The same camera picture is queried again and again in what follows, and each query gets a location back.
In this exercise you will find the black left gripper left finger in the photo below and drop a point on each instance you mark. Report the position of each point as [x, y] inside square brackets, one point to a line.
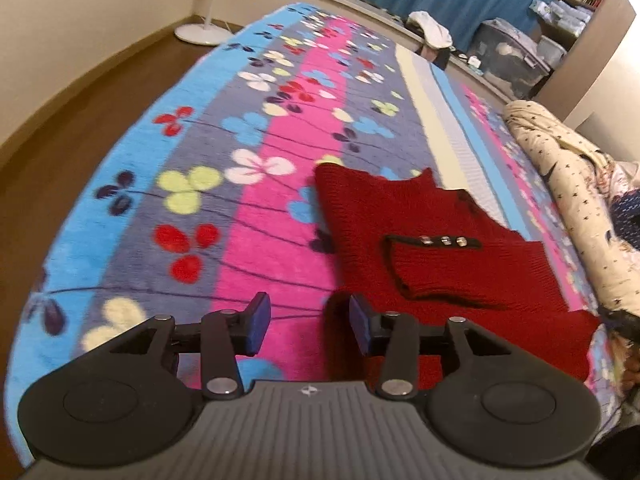
[143, 361]

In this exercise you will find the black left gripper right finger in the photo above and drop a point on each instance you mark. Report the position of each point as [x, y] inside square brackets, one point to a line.
[399, 340]

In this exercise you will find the dark red knit sweater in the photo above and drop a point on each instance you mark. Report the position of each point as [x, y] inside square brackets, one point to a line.
[411, 247]

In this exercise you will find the colourful floral fleece blanket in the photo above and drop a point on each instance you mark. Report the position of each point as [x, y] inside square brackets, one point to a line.
[209, 197]

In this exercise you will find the cream star-print duvet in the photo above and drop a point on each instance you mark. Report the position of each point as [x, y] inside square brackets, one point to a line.
[583, 181]

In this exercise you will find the navy dotted fabric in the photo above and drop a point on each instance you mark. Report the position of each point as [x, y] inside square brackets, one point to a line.
[625, 214]

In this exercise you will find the clear plastic storage box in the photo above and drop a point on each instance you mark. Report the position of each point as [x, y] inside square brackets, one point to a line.
[508, 58]

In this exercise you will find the white standing fan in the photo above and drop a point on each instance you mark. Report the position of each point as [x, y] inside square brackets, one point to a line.
[206, 33]

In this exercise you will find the white crumpled cloth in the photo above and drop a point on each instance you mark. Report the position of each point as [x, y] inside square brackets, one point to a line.
[435, 36]

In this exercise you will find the wooden shelf unit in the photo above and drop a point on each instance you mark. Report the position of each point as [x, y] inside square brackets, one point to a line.
[588, 54]

